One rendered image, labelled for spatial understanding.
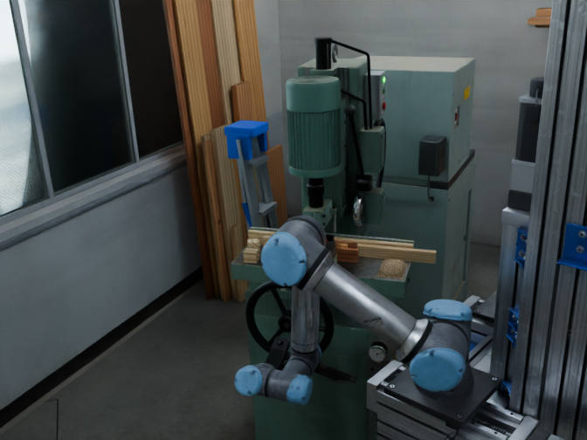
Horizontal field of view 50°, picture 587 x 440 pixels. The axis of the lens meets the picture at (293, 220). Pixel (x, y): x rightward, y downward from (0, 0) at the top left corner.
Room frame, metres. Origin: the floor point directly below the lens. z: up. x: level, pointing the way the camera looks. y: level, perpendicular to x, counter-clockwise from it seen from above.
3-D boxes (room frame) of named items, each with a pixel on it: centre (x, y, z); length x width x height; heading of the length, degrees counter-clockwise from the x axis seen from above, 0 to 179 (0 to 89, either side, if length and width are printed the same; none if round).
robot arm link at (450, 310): (1.36, -0.37, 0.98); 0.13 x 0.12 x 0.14; 160
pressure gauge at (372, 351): (1.77, -0.26, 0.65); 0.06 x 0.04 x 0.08; 72
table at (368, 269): (1.94, -0.08, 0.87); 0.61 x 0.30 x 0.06; 72
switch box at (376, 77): (2.31, -0.31, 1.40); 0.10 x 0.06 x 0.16; 162
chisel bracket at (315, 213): (2.07, -0.09, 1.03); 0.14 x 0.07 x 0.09; 162
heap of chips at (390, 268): (1.88, -0.32, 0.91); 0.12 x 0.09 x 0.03; 162
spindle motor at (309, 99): (2.05, -0.08, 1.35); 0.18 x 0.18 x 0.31
